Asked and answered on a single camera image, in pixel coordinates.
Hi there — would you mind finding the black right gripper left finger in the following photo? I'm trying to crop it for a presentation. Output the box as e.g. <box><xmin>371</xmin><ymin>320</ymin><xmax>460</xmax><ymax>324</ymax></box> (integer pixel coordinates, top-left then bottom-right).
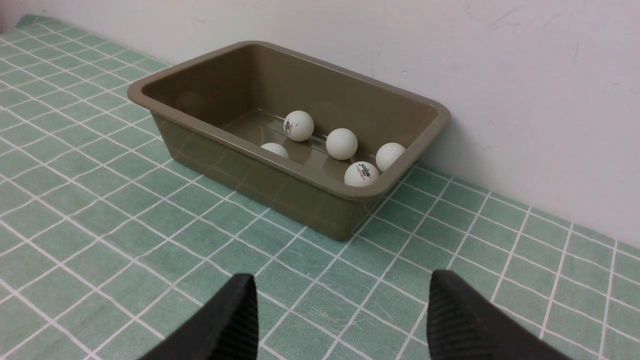
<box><xmin>141</xmin><ymin>273</ymin><xmax>259</xmax><ymax>360</ymax></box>

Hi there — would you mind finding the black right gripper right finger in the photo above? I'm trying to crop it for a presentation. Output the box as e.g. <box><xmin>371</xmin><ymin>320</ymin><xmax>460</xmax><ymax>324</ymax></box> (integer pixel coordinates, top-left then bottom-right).
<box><xmin>426</xmin><ymin>269</ymin><xmax>569</xmax><ymax>360</ymax></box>

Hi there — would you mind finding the plain white ball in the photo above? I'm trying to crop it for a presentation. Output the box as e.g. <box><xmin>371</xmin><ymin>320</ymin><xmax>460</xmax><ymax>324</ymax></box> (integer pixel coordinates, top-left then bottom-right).
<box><xmin>375</xmin><ymin>142</ymin><xmax>406</xmax><ymax>173</ymax></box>
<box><xmin>260</xmin><ymin>142</ymin><xmax>290</xmax><ymax>159</ymax></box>
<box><xmin>326</xmin><ymin>128</ymin><xmax>358</xmax><ymax>161</ymax></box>

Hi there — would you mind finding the white ball with logo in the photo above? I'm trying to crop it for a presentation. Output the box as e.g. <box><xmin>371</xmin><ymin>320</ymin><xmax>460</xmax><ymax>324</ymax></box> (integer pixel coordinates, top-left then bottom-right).
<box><xmin>283</xmin><ymin>110</ymin><xmax>314</xmax><ymax>142</ymax></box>

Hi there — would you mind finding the plain white ball front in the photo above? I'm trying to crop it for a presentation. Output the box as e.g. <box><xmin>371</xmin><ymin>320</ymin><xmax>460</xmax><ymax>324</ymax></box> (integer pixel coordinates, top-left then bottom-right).
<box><xmin>326</xmin><ymin>128</ymin><xmax>358</xmax><ymax>161</ymax></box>

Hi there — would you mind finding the olive plastic bin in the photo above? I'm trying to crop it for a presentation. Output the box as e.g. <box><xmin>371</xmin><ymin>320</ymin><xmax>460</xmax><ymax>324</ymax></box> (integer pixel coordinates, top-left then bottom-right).
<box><xmin>126</xmin><ymin>41</ymin><xmax>451</xmax><ymax>240</ymax></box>

